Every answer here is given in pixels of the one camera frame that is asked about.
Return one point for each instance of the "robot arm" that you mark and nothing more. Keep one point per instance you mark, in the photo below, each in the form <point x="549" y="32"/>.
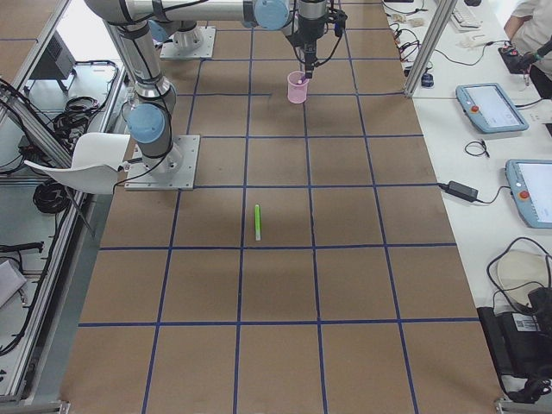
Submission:
<point x="149" y="122"/>
<point x="302" y="22"/>

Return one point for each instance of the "lower blue teach pendant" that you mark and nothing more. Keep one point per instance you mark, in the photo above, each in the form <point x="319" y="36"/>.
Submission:
<point x="530" y="183"/>

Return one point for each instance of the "aluminium frame post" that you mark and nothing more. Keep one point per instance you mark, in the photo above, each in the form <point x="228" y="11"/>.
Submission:
<point x="433" y="34"/>

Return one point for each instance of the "upper blue teach pendant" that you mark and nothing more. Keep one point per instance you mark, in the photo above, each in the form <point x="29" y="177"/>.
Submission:
<point x="489" y="108"/>

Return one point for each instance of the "person in white shirt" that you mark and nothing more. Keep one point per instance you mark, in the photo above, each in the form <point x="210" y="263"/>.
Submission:
<point x="529" y="28"/>

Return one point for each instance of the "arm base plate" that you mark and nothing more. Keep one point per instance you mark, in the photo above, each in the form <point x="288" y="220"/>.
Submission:
<point x="175" y="171"/>
<point x="194" y="44"/>

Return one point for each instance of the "black power adapter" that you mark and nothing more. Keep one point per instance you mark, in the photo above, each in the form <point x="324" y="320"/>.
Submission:
<point x="459" y="190"/>

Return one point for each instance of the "green pen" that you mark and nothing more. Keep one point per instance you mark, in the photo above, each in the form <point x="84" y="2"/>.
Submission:
<point x="257" y="223"/>

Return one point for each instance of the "pink mesh cup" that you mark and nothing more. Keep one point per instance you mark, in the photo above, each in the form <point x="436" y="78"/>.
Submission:
<point x="296" y="94"/>

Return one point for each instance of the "blue teach pendant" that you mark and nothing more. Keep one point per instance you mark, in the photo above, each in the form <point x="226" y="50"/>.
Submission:
<point x="530" y="183"/>
<point x="489" y="108"/>

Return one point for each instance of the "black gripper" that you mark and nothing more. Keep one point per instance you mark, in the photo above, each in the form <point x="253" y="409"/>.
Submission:
<point x="307" y="35"/>

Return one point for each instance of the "black device on table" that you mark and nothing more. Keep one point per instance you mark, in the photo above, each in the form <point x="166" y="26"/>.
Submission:
<point x="520" y="346"/>

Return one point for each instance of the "white chair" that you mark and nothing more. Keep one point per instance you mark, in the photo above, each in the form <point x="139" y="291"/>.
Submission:
<point x="95" y="163"/>

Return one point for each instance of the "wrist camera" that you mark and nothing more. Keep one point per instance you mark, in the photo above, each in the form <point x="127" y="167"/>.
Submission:
<point x="338" y="18"/>

